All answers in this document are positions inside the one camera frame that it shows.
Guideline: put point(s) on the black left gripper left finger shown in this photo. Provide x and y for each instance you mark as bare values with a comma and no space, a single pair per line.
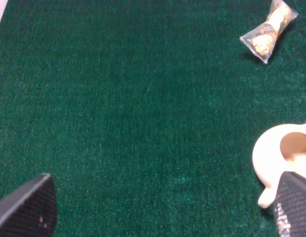
30,210

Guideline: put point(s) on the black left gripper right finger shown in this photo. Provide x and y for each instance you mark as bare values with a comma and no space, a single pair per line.
289,206

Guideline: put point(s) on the cream ceramic teapot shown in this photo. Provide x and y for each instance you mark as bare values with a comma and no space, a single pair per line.
279,149

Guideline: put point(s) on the green felt table cover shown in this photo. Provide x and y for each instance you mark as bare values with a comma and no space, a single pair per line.
145,111

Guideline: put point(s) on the clear bag of snacks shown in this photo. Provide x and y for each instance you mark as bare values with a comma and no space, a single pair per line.
262,39

